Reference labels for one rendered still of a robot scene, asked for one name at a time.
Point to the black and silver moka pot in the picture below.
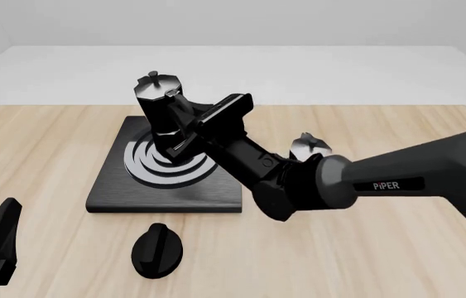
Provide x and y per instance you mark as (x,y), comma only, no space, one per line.
(308,146)
(154,102)

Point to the flat black stove plate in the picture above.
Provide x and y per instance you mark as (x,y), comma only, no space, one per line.
(108,195)

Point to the round black stove knob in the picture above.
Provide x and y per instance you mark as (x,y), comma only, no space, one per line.
(156,251)

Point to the grey and black right robot arm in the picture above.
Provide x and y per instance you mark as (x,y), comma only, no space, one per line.
(402,167)

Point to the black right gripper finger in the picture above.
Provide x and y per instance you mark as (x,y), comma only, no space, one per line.
(181,146)
(187,110)

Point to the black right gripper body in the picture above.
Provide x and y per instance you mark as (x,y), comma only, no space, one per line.
(228,113)

